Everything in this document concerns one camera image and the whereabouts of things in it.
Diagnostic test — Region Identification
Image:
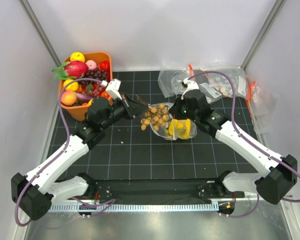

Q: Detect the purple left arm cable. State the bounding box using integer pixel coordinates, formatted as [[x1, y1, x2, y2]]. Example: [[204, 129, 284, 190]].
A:
[[14, 77, 116, 228]]

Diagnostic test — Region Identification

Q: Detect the yellow orange fruit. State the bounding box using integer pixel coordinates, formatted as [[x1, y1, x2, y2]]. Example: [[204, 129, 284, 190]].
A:
[[69, 52, 86, 63], [63, 78, 79, 92]]

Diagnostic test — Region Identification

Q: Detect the clear bags stack right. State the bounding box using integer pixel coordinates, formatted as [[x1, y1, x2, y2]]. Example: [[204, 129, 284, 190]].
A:
[[247, 80, 279, 135]]

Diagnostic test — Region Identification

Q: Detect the yellow orange fruit left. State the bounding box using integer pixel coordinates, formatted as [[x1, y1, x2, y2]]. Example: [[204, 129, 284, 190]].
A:
[[63, 78, 79, 92]]

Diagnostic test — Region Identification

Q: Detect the brown longan cluster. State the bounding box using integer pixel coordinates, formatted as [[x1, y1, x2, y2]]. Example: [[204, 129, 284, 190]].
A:
[[136, 96, 171, 131]]

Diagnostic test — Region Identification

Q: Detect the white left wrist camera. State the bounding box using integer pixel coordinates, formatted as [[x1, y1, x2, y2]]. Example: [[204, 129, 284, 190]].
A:
[[105, 78, 122, 100]]

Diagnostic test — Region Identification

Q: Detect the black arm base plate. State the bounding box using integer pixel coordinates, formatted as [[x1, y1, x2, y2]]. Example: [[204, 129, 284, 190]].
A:
[[83, 178, 245, 202]]

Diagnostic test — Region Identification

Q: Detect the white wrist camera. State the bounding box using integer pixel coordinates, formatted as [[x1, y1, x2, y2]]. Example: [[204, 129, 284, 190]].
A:
[[181, 78, 199, 99], [105, 78, 122, 100]]

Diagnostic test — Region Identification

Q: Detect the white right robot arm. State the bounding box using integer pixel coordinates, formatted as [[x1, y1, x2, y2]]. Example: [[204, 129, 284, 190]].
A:
[[168, 89, 298, 205]]

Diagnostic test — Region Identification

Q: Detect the red bell pepper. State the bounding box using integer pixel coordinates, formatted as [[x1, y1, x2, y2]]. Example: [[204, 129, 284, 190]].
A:
[[98, 60, 110, 72]]

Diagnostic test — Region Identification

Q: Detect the crumpled clear zip bag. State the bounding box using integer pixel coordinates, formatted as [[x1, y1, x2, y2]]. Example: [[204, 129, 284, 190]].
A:
[[157, 65, 226, 105]]

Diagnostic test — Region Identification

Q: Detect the yellow orange top fruit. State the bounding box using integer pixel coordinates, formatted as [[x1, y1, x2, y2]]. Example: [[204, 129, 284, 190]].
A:
[[69, 52, 86, 63]]

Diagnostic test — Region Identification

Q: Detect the yellow banana bunch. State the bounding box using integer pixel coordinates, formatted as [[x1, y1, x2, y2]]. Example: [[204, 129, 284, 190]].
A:
[[168, 119, 192, 140]]

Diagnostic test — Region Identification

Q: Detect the pink dragon fruit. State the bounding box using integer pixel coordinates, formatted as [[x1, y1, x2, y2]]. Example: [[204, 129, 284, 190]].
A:
[[51, 61, 89, 80]]

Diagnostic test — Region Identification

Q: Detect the orange red peach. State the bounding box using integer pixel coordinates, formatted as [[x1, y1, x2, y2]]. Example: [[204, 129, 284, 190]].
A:
[[60, 90, 77, 107]]

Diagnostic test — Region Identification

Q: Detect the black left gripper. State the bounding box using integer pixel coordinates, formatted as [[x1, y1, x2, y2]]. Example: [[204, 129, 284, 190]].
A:
[[100, 93, 147, 131]]

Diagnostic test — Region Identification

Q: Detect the clear polka dot zip bag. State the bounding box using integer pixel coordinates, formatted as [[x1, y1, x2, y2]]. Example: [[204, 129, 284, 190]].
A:
[[146, 102, 197, 141]]

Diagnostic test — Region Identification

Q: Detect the purple eggplant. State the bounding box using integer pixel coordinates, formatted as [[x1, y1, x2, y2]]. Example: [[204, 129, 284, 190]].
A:
[[75, 92, 94, 103]]

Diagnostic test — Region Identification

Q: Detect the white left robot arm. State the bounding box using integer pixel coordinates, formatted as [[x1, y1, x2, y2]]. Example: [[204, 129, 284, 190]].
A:
[[11, 94, 148, 226]]

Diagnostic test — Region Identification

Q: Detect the orange plastic fruit basket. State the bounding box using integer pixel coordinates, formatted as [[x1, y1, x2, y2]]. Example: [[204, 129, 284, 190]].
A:
[[58, 51, 113, 121]]

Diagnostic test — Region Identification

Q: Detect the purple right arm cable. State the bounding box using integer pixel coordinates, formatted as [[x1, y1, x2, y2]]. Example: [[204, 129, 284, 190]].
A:
[[189, 70, 300, 218]]

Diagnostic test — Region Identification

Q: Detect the black grid cutting mat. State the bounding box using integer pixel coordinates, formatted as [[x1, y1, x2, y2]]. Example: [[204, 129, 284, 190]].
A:
[[37, 70, 276, 181]]

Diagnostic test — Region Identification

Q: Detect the dotted zip bag rear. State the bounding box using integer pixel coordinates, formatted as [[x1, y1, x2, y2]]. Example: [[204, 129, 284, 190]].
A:
[[207, 66, 250, 99]]

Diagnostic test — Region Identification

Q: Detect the pink peach toy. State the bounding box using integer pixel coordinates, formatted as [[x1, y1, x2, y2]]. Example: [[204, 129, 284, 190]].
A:
[[85, 60, 98, 71]]

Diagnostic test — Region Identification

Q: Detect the slotted cable duct rail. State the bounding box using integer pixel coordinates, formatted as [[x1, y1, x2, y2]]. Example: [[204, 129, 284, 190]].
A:
[[49, 201, 219, 213]]

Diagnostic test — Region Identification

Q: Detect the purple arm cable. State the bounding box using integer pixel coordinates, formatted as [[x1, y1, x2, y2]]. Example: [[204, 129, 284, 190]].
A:
[[189, 70, 300, 218], [14, 77, 116, 228]]

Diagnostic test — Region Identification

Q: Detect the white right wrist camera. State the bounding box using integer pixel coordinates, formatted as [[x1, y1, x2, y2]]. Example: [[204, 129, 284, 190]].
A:
[[181, 78, 199, 99]]

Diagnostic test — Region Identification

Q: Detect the purple grape bunch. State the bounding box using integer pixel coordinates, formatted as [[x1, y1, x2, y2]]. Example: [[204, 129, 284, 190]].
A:
[[84, 68, 108, 81]]

